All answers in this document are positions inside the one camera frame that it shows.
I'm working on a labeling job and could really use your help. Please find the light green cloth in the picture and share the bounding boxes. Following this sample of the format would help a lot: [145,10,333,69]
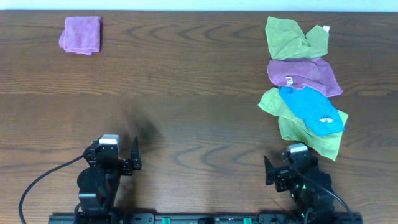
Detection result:
[258,87,343,161]

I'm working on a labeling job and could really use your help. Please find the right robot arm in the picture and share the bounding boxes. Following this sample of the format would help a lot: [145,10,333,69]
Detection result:
[264,151,335,223]

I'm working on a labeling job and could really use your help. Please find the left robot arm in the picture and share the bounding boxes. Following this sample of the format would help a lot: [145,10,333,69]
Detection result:
[77,134,142,218]

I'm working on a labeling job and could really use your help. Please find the blue cloth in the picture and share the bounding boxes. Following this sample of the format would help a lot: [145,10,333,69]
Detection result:
[279,87,345,136]

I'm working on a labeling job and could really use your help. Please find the crumpled purple cloth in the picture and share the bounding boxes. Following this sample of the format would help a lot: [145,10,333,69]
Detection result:
[267,57,343,97]

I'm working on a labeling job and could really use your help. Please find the folded purple cloth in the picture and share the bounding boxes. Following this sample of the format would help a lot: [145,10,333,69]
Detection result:
[58,16,102,55]

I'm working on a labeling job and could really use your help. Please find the crumpled olive green cloth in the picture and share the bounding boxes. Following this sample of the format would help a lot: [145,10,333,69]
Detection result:
[265,17,329,60]

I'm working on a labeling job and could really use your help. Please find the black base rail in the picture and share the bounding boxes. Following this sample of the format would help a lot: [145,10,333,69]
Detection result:
[48,212,364,224]

